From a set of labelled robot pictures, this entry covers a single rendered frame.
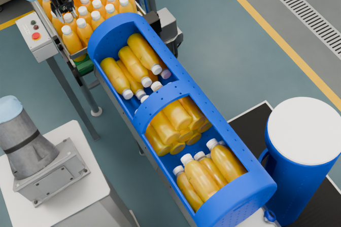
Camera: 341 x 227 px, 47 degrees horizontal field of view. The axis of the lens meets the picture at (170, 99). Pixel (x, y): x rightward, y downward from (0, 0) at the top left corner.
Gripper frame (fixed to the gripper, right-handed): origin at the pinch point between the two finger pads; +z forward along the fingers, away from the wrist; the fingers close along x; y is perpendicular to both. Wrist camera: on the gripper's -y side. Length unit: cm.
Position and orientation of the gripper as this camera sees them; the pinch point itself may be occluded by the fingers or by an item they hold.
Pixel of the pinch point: (67, 17)
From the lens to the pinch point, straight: 187.1
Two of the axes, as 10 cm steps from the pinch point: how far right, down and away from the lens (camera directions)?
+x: 8.5, -4.9, 2.0
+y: 5.2, 7.1, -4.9
